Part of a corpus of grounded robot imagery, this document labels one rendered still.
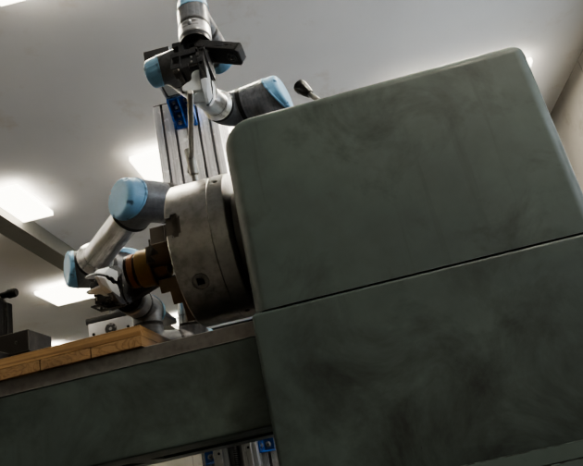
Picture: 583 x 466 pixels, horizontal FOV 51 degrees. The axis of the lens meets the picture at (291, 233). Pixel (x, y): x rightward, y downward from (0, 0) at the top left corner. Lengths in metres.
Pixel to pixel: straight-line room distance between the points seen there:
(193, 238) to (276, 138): 0.25
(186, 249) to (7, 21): 3.06
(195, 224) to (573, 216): 0.68
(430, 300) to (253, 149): 0.43
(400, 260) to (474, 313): 0.15
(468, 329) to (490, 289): 0.08
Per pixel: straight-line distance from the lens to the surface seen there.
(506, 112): 1.19
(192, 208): 1.24
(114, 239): 1.82
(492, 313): 1.05
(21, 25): 4.14
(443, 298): 1.05
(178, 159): 2.37
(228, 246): 1.19
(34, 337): 1.55
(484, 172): 1.13
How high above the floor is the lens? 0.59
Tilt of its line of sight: 21 degrees up
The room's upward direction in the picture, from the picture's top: 12 degrees counter-clockwise
